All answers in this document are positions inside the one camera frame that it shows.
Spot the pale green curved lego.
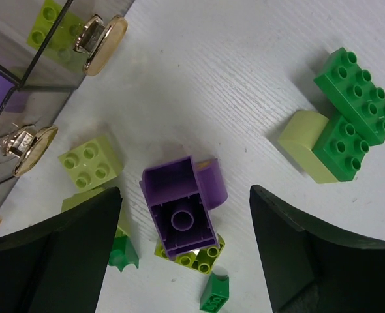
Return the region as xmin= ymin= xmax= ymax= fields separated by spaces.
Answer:
xmin=278 ymin=110 xmax=339 ymax=184

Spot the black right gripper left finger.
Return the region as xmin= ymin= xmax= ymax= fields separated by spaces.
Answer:
xmin=0 ymin=187 xmax=122 ymax=312

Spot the purple arch lego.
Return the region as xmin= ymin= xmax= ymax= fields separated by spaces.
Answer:
xmin=140 ymin=156 xmax=228 ymax=260

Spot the lime lego 2x2 centre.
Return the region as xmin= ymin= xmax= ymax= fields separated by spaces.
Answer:
xmin=154 ymin=235 xmax=225 ymax=275

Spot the long green lego brick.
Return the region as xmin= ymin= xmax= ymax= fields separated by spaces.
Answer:
xmin=312 ymin=48 xmax=385 ymax=182

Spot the small dark green lego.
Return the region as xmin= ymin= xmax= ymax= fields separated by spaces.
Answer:
xmin=108 ymin=228 xmax=139 ymax=272

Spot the clear container second row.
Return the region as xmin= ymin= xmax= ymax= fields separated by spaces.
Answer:
xmin=0 ymin=1 xmax=133 ymax=88

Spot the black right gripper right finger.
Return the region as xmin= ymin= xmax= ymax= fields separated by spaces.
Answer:
xmin=249 ymin=185 xmax=385 ymax=312

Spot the small green lego sloped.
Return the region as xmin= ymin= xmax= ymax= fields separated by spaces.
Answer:
xmin=200 ymin=273 xmax=230 ymax=313

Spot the pale lime lego 2x2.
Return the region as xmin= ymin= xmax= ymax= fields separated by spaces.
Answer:
xmin=26 ymin=0 xmax=84 ymax=64
xmin=58 ymin=135 xmax=123 ymax=192

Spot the gold knob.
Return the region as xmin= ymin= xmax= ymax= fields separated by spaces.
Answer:
xmin=73 ymin=14 xmax=128 ymax=76
xmin=1 ymin=124 xmax=58 ymax=177

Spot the lime lego long brick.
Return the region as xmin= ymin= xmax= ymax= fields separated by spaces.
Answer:
xmin=61 ymin=187 xmax=131 ymax=238

